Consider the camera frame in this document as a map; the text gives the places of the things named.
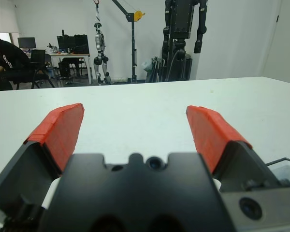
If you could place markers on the black office chair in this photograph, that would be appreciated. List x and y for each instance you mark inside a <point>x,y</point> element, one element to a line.
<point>37,56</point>

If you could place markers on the large black humanoid robot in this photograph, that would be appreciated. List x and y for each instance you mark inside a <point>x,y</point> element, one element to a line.
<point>182,21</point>

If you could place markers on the black equipment case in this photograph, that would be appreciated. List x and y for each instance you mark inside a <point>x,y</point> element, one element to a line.
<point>81,44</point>

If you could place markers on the silver hanging humanoid robot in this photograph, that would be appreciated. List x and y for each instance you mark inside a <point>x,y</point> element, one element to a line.
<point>99,41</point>

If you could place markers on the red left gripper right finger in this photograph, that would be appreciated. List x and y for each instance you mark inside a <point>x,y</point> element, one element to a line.
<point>210,133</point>

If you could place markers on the white desk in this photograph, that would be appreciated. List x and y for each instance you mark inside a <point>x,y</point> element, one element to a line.
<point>70,55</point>

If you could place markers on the yellow crane winch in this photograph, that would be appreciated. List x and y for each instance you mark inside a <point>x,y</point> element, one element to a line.
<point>138,16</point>

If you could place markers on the black computer monitor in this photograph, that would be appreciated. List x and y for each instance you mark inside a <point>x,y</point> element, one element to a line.
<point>65,43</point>
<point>26,42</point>

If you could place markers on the seated person in black hoodie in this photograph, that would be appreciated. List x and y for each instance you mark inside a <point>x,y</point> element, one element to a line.
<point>7,55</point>

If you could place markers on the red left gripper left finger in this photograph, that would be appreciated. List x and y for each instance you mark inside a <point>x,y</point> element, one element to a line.
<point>60,130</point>

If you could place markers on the pale plastic bag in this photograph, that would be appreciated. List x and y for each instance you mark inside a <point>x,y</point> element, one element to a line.
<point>147,65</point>

